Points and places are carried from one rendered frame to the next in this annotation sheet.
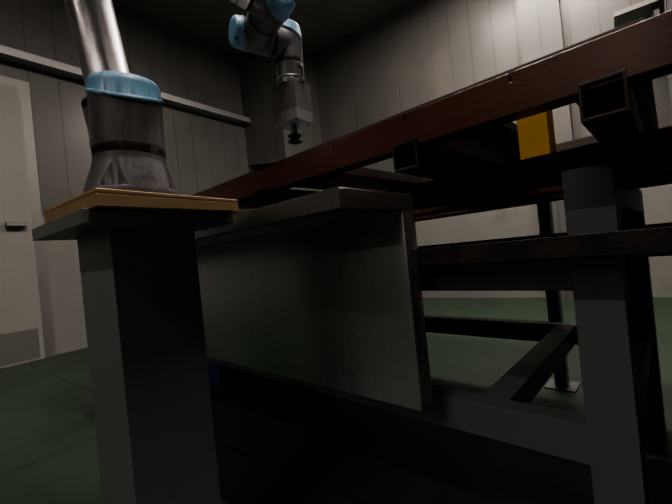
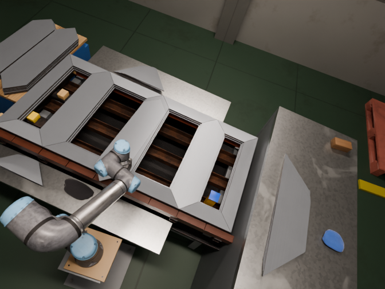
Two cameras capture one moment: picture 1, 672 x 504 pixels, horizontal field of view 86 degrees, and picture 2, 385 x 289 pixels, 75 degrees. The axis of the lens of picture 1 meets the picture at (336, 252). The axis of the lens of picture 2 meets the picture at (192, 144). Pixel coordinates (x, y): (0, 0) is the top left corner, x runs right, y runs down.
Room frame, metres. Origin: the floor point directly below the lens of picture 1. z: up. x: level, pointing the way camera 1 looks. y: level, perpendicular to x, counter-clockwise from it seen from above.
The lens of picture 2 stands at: (0.37, 0.19, 2.29)
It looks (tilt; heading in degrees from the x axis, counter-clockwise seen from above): 57 degrees down; 320
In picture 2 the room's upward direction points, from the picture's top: 22 degrees clockwise
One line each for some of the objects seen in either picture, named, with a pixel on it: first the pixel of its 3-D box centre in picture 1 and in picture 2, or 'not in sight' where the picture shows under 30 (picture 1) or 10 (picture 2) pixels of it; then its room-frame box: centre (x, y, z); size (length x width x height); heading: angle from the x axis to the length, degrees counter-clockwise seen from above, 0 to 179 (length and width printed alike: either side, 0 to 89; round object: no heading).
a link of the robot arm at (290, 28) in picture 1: (287, 45); (121, 150); (0.98, 0.08, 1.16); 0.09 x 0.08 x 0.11; 123
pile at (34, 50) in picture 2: not in sight; (31, 53); (2.14, 0.48, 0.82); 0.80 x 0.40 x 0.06; 137
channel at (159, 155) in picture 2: (358, 217); (137, 144); (1.25, -0.09, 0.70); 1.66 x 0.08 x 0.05; 47
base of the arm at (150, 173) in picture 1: (131, 179); (87, 251); (0.65, 0.35, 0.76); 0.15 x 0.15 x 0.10
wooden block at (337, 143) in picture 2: not in sight; (341, 144); (0.70, -1.32, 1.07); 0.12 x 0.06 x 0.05; 56
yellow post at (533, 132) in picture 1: (536, 132); (209, 201); (0.68, -0.40, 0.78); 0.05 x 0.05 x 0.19; 47
